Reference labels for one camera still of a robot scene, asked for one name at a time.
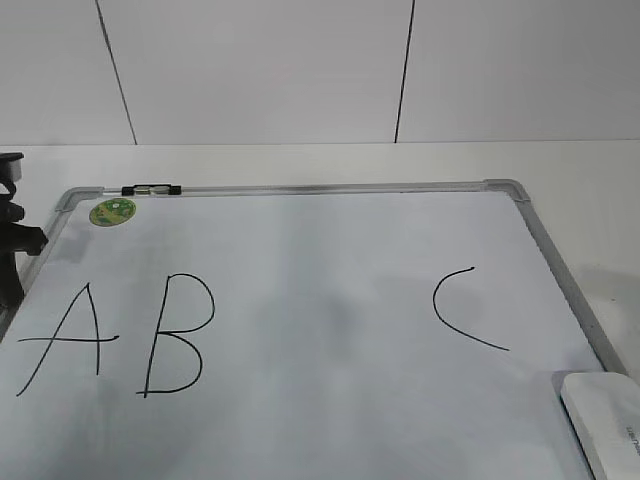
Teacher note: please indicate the white rectangular board eraser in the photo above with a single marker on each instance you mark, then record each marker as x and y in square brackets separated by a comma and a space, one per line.
[603, 411]

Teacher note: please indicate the white board with aluminium frame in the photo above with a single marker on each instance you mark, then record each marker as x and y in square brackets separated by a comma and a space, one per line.
[316, 332]

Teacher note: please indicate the round green sticker magnet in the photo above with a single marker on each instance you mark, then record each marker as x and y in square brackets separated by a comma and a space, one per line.
[112, 212]

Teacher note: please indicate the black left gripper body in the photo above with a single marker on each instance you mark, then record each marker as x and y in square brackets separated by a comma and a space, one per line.
[16, 237]

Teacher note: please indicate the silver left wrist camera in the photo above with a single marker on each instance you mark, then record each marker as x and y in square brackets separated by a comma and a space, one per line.
[10, 166]

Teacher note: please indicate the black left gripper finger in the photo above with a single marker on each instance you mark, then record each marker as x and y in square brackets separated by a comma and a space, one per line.
[11, 290]

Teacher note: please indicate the black silver marker pen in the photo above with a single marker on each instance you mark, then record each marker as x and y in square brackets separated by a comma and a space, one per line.
[151, 190]

